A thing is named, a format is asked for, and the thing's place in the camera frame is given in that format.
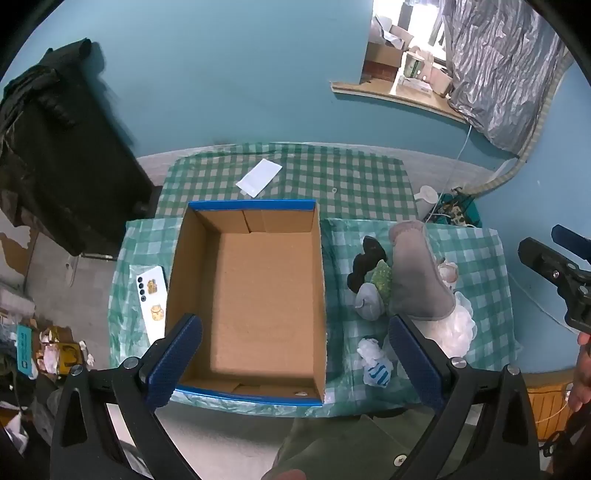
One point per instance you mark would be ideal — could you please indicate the black sock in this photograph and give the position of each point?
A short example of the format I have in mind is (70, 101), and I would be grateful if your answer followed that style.
(367, 258)

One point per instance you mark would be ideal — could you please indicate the grey-blue cloth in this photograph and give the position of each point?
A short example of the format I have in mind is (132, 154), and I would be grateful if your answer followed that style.
(369, 302)

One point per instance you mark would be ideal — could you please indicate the striped fabric band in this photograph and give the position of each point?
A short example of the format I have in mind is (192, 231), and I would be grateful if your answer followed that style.
(508, 171)

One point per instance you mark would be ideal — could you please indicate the white fluffy lace garment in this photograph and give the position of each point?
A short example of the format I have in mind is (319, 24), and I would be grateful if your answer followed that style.
(455, 325)

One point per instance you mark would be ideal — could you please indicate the cardboard box with papers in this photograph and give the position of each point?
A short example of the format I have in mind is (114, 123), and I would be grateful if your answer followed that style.
(385, 53)

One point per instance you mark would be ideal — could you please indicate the orange wooden crate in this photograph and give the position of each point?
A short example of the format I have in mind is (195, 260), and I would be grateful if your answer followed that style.
(549, 406)

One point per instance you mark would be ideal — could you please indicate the white phone with stickers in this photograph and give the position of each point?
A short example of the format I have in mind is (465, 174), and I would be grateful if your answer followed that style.
(150, 300)

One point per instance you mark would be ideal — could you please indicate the white paper envelope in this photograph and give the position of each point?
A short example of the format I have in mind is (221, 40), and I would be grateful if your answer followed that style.
(258, 177)

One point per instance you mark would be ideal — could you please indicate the tan cardboard floor clutter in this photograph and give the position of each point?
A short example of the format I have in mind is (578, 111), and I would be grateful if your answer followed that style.
(62, 350)

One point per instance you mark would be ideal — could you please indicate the wooden window sill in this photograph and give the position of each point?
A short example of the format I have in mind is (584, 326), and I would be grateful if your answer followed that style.
(406, 102)

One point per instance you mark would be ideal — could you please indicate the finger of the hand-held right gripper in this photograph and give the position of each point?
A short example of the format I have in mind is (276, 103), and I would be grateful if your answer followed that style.
(570, 242)
(547, 265)

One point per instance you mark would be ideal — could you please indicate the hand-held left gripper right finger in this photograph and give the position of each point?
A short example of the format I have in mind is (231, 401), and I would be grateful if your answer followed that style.
(415, 364)

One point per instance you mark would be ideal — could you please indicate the green glitter sponge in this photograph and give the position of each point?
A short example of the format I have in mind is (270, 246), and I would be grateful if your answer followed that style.
(383, 279)

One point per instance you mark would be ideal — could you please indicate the black cloth-covered cabinet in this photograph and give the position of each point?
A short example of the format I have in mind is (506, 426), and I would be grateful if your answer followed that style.
(60, 157)

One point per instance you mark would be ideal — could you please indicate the light green checkered plastic tablecloth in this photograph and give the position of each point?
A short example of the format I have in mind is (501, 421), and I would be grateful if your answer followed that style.
(475, 258)

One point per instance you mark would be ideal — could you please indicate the silver crinkled curtain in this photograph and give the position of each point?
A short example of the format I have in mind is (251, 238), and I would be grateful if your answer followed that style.
(498, 69)

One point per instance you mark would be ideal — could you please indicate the grey clothes pile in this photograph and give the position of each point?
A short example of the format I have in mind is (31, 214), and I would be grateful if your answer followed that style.
(27, 415)

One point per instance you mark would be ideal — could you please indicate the pink-grey cloth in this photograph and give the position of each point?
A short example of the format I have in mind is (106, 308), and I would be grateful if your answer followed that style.
(413, 272)

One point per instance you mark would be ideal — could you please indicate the teal packet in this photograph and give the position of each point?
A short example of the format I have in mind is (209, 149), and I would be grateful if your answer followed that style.
(27, 346)

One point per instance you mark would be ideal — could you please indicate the dark green checkered tablecloth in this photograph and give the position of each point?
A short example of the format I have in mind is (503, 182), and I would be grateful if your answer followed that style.
(351, 180)

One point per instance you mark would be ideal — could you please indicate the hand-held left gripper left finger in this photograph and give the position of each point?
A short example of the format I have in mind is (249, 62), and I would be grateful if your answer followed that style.
(178, 360)

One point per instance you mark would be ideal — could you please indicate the person's right hand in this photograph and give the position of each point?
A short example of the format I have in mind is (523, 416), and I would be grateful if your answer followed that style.
(582, 378)

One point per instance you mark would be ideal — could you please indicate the pale crumpled wrapper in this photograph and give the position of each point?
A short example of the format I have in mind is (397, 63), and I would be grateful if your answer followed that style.
(448, 273)

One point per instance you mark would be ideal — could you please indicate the small white box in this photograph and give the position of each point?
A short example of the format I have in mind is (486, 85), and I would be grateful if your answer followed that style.
(442, 81)

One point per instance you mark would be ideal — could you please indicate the blue-rimmed cardboard box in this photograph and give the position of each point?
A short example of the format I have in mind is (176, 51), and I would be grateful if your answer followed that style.
(263, 295)

